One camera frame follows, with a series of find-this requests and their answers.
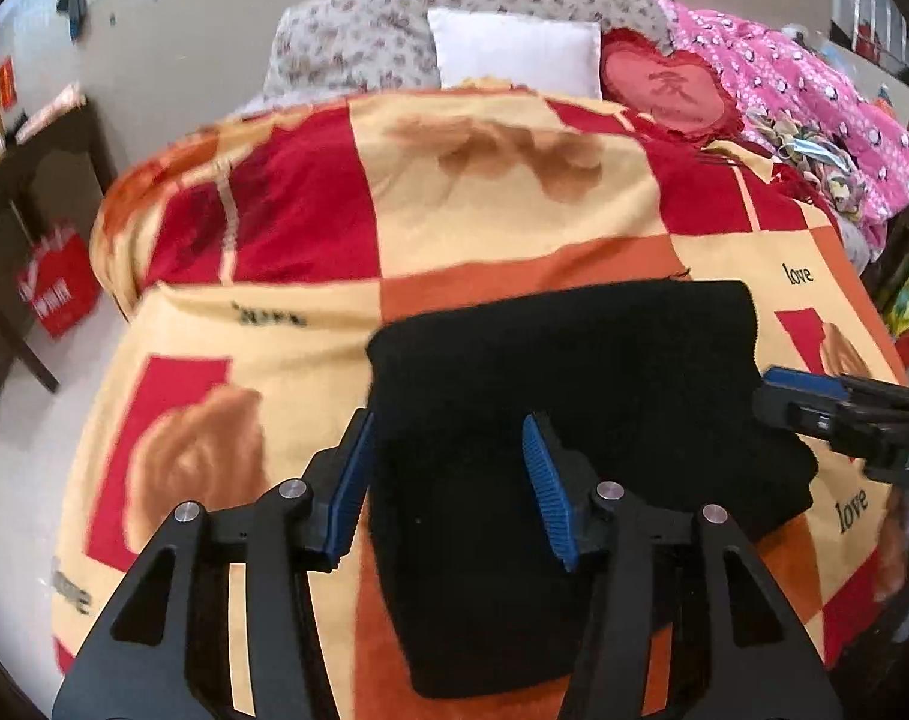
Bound pink printed quilt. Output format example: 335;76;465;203
640;0;909;232

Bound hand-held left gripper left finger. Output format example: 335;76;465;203
51;408;376;720

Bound pink cloth bag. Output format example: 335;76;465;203
15;85;89;145

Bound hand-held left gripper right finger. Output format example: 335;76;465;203
521;412;845;720

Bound red heart cushion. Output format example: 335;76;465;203
598;28;745;143

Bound floral pillow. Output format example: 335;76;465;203
263;0;442;100

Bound dark wooden table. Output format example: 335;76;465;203
0;96;119;395

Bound black pants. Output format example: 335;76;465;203
365;279;820;700

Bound red shopping bag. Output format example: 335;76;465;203
15;220;103;341

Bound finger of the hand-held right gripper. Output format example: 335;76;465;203
751;382;841;437
764;366;849;402

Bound person's right forearm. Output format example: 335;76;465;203
874;493;909;608

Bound orange red printed blanket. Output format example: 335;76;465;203
53;82;909;720

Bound multicoloured floral cloth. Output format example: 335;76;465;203
746;109;877;227

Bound white pillow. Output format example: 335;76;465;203
426;7;604;101

